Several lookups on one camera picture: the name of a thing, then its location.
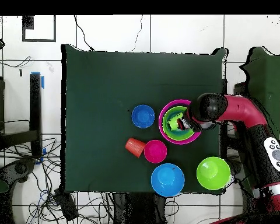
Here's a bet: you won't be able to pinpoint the lime green small cup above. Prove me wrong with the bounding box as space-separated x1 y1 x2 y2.
167 116 181 131

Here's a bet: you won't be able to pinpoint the turquoise bowl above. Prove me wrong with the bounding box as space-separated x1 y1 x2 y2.
166 109 192 138

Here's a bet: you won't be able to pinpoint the lime green large bowl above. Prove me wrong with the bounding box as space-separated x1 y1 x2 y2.
196 156 231 191
162 106 195 141

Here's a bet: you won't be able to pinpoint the purple shallow bowl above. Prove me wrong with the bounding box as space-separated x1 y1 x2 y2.
160 103 190 138

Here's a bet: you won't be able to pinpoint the pink large bowl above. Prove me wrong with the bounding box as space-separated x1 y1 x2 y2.
158 99 202 145

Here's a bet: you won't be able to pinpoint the red small bowl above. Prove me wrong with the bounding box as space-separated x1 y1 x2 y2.
143 139 168 164

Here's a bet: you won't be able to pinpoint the dark blue small bowl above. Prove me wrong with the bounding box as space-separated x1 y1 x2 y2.
131 104 156 130

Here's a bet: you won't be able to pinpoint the orange cup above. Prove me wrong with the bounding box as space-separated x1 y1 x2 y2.
124 137 147 159

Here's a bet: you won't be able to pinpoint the blue large bowl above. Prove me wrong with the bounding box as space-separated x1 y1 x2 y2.
150 163 186 198

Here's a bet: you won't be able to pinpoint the black stand base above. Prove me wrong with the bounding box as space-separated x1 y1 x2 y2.
0 158 36 184
227 159 244 184

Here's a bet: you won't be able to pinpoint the dark green table cloth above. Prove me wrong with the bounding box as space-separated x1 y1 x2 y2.
61 44 228 195

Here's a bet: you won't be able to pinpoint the black floor box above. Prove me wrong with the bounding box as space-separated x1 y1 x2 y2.
54 188 79 222

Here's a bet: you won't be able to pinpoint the blue tape strip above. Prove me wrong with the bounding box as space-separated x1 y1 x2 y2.
31 71 46 89

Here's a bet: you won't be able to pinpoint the thin black floor cable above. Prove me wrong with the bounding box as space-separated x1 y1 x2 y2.
73 15 96 51
129 15 144 53

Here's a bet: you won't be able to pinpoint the black post stand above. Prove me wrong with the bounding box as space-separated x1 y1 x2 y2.
0 73 43 157

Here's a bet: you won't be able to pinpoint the tangled floor cables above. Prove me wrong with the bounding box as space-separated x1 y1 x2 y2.
0 137 115 224

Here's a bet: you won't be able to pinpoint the black square floor frame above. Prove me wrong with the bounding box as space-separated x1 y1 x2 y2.
22 15 57 43

